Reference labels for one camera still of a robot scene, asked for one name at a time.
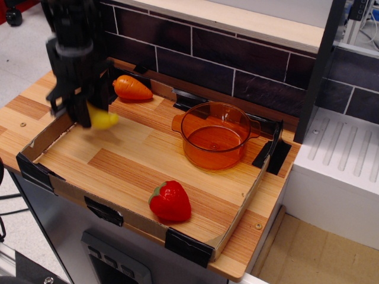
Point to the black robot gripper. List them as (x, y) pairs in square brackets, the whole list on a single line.
[(87, 72)]

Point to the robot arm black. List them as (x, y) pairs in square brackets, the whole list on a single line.
[(77, 26)]

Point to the light wooden shelf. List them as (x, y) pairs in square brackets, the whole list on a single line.
[(295, 24)]

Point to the grey oven control panel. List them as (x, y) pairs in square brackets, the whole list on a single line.
[(111, 265)]

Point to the red toy strawberry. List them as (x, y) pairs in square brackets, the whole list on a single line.
[(169, 201)]

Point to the orange toy carrot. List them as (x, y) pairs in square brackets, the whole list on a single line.
[(129, 88)]

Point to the transparent orange plastic pot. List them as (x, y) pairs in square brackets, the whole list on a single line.
[(215, 134)]

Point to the dark grey vertical post right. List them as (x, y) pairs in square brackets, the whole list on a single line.
[(309, 108)]

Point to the yellow toy banana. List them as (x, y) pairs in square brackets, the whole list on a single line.
[(101, 119)]

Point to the cardboard fence with black tape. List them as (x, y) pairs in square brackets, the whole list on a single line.
[(113, 172)]

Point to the black caster wheel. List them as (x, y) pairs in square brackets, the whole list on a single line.
[(14, 17)]

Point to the white toy sink drainboard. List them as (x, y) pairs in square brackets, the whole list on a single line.
[(333, 183)]

